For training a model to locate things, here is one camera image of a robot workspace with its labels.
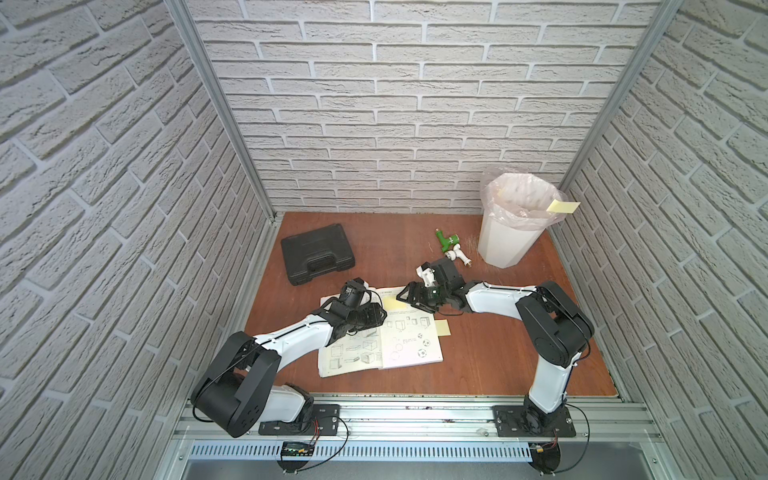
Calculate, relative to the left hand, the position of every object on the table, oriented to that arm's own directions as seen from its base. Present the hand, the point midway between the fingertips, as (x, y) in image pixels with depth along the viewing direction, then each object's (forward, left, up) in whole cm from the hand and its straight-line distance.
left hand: (376, 307), depth 89 cm
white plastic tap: (+23, -29, -2) cm, 37 cm away
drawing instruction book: (-8, -9, -3) cm, 13 cm away
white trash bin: (+17, -41, +9) cm, 46 cm away
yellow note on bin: (+20, -55, +24) cm, 63 cm away
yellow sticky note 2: (+3, -5, -4) cm, 7 cm away
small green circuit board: (-35, +18, -6) cm, 40 cm away
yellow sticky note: (-6, -21, -3) cm, 22 cm away
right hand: (+3, -10, 0) cm, 10 cm away
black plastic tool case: (+20, +21, +1) cm, 29 cm away
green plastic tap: (+28, -26, -2) cm, 38 cm away
